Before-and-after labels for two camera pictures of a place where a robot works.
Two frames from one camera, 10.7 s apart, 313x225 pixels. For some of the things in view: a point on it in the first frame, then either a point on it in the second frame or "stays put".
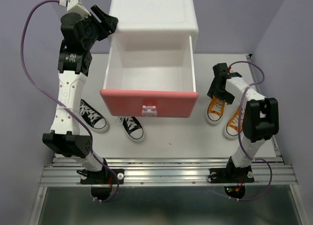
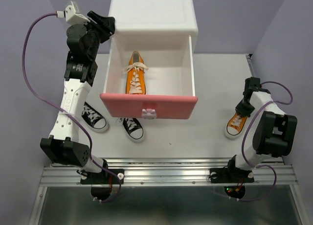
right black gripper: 213,91 to 240,110
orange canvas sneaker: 231,127 stays put
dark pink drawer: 150,76 stays put
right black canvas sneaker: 132,128 stays put
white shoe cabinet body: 154,45 stays put
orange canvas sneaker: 216,111 to 136,83
